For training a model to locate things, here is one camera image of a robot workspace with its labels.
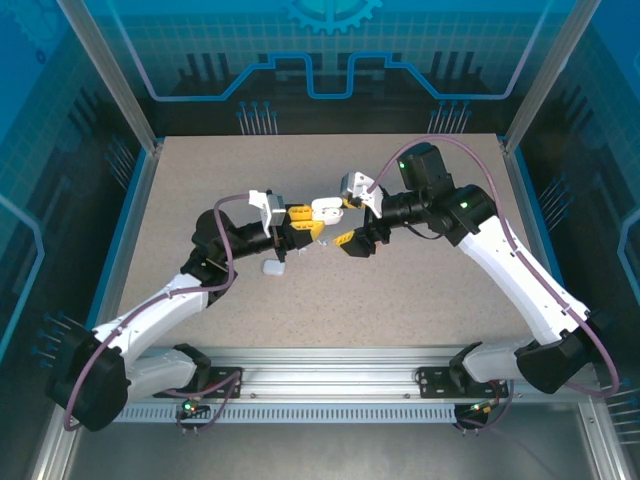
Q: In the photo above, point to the white oblong charging case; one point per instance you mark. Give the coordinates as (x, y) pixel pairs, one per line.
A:
(330, 214)

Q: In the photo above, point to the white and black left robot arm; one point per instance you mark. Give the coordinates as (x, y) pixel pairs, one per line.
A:
(150, 312)

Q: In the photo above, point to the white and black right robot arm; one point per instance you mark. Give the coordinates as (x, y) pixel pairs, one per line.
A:
(520, 280)

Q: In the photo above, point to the white square charging case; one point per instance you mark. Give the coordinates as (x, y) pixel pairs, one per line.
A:
(273, 268)

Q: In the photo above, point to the small LED connector board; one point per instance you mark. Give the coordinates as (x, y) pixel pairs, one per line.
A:
(190, 406)
(480, 407)

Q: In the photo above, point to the blue-trimmed aluminium side rail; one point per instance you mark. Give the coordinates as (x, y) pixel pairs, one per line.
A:
(519, 180)
(144, 180)

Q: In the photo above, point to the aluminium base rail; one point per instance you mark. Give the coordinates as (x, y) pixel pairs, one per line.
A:
(325, 375)

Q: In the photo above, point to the aluminium corner post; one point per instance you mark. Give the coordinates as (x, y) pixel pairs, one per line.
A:
(548, 75)
(115, 80)

